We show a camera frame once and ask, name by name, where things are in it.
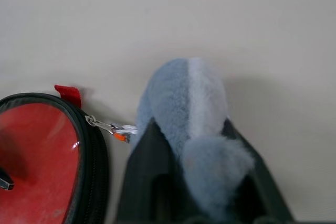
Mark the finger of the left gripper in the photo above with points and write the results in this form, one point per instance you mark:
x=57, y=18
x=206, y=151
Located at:
x=6, y=180

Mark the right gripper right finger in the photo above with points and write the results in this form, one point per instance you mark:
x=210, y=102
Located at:
x=265, y=190

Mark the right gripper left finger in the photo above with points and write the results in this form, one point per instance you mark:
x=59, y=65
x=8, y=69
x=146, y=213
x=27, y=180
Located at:
x=147, y=176

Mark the red table tennis paddle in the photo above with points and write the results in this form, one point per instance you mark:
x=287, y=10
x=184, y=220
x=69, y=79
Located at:
x=39, y=142

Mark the grey fluffy zipper charm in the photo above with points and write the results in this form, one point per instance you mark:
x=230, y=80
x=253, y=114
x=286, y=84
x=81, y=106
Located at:
x=178, y=98

